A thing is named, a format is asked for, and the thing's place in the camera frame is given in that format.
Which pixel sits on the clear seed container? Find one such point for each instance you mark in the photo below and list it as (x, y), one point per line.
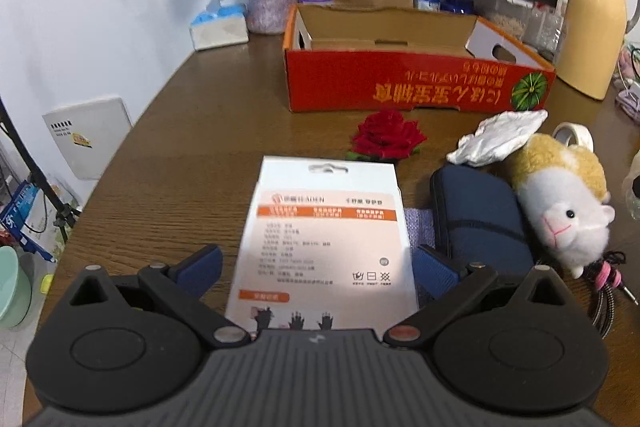
(511, 16)

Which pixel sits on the navy blue zip pouch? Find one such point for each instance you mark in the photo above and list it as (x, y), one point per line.
(477, 219)

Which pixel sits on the crumpled white tissue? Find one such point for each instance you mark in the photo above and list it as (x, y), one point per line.
(496, 138)

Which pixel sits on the blue white tissue box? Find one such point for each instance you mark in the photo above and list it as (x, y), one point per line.
(221, 23)

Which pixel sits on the red cardboard fruit box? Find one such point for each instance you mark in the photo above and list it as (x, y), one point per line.
(370, 59)

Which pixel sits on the white yellow plush hamster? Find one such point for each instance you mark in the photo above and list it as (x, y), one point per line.
(562, 191)

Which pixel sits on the red artificial rose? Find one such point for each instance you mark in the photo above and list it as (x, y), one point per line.
(387, 136)

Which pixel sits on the clear plastic water bottle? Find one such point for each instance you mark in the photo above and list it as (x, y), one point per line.
(544, 28)

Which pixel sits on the green plastic basin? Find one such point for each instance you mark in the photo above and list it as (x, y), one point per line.
(16, 286)

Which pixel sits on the short blue supplement jar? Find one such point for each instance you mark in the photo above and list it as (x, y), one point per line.
(465, 7)

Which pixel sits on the white glove product box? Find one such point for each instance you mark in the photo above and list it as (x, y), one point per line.
(325, 246)

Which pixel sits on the black light stand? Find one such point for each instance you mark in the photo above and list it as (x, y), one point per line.
(65, 216)

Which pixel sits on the yellow thermos jug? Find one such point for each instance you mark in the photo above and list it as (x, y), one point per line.
(591, 38)

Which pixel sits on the white tape roll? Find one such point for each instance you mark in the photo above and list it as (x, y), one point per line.
(569, 134)

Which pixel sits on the crumpled clear plastic wrap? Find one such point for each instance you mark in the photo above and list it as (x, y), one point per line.
(633, 173)

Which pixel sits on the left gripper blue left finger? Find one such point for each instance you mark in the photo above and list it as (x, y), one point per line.
(199, 272)

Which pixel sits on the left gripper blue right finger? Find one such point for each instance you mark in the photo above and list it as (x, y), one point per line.
(434, 273)

